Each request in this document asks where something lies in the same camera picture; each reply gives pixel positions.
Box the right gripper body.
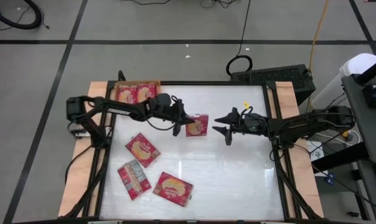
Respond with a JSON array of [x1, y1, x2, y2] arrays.
[[225, 107, 270, 146]]

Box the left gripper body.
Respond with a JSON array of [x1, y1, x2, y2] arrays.
[[148, 92, 185, 137]]

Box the red popcorn bag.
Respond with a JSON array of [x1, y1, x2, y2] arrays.
[[117, 159, 153, 201], [136, 83, 158, 103], [153, 172, 194, 207], [125, 133, 161, 169], [117, 85, 138, 105], [185, 113, 210, 138]]

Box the black computer case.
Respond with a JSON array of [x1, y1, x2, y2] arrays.
[[230, 64, 317, 106]]

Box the white paper sheet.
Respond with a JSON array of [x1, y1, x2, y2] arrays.
[[306, 140, 326, 162]]

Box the white lined bin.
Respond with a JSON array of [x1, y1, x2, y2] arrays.
[[311, 53, 376, 128]]

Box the light wooden board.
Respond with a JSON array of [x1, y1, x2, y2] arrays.
[[57, 81, 118, 218], [274, 81, 325, 218]]

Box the black desk crossbar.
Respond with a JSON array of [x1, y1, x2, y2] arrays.
[[311, 141, 371, 174]]

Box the grey side desk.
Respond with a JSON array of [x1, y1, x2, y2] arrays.
[[342, 74, 376, 224]]

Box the black screen device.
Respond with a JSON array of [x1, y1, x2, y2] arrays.
[[362, 83, 376, 109]]

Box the black desk bar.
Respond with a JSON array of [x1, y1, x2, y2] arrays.
[[355, 55, 376, 85]]

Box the black table frame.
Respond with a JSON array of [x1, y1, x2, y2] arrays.
[[62, 80, 325, 224]]

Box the black coiled power cable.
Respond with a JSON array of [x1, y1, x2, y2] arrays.
[[225, 0, 253, 78]]

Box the white cable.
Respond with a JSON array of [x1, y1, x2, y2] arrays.
[[315, 129, 362, 146]]

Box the thin black floor cable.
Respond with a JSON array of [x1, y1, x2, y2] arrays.
[[311, 163, 376, 215]]

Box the tangled black cables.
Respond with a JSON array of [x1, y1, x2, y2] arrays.
[[199, 0, 240, 9]]

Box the yellow cable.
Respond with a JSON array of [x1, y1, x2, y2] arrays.
[[308, 0, 331, 78]]

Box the thick black hose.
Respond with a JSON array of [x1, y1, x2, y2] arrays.
[[0, 0, 43, 30]]

